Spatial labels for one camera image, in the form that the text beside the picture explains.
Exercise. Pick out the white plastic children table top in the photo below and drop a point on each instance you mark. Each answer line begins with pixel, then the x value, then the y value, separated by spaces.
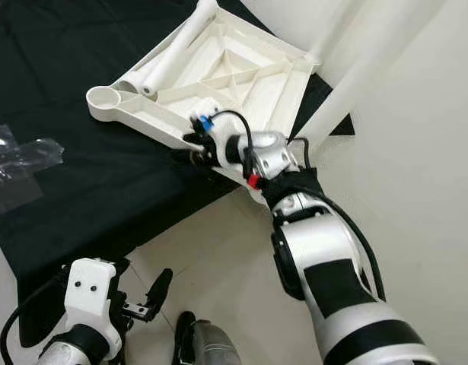
pixel 253 76

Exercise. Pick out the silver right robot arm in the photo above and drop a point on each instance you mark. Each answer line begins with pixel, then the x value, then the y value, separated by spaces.
pixel 325 251

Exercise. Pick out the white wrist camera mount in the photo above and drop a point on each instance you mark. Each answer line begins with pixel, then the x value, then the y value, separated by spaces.
pixel 90 293
pixel 224 135

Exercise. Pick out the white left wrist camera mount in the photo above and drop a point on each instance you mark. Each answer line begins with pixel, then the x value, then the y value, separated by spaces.
pixel 90 293

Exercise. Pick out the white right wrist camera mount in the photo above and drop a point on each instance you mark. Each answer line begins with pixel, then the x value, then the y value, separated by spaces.
pixel 224 135

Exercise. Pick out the black tablecloth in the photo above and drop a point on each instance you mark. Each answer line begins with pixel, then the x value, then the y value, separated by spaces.
pixel 51 76

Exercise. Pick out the grey robot leg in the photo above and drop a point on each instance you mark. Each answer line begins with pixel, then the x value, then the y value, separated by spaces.
pixel 207 346

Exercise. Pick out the crossed clear tape patch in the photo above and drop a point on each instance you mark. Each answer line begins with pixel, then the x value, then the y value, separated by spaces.
pixel 20 163

